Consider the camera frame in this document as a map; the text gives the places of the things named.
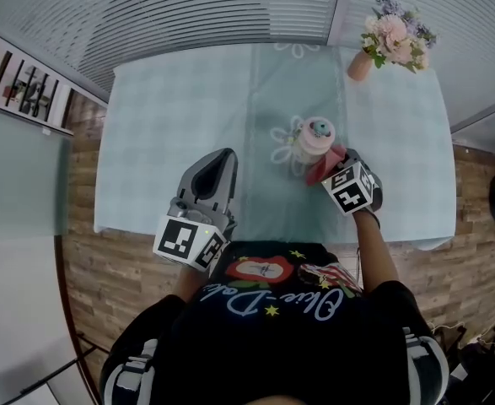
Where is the person's left forearm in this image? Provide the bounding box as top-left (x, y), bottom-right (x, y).
top-left (172, 263), bottom-right (208, 308)

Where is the sheer embroidered table runner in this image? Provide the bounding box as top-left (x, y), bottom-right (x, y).
top-left (242, 42), bottom-right (352, 244)

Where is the person's right forearm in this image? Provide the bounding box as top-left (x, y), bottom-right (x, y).
top-left (351, 208), bottom-right (402, 295)

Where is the pink vase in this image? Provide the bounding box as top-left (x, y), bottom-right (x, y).
top-left (347, 51), bottom-right (377, 83)

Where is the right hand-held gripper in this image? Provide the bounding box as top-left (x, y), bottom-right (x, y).
top-left (320, 148), bottom-right (385, 218)

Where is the pastel artificial flower bouquet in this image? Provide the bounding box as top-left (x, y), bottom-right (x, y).
top-left (359, 0), bottom-right (439, 75)

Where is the black mesh chair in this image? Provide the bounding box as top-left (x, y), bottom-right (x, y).
top-left (434, 322), bottom-right (495, 405)

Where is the person's black printed shirt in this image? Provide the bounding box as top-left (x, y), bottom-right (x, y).
top-left (99, 240), bottom-right (451, 405)

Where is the black metal railing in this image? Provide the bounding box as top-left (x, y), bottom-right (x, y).
top-left (0, 35), bottom-right (73, 127)

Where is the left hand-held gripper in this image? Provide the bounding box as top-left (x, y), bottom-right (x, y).
top-left (153, 148), bottom-right (239, 274)

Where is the white cable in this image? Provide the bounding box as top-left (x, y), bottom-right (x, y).
top-left (427, 320), bottom-right (495, 343)

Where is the pink cloth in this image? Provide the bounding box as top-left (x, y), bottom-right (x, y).
top-left (304, 143), bottom-right (350, 186)

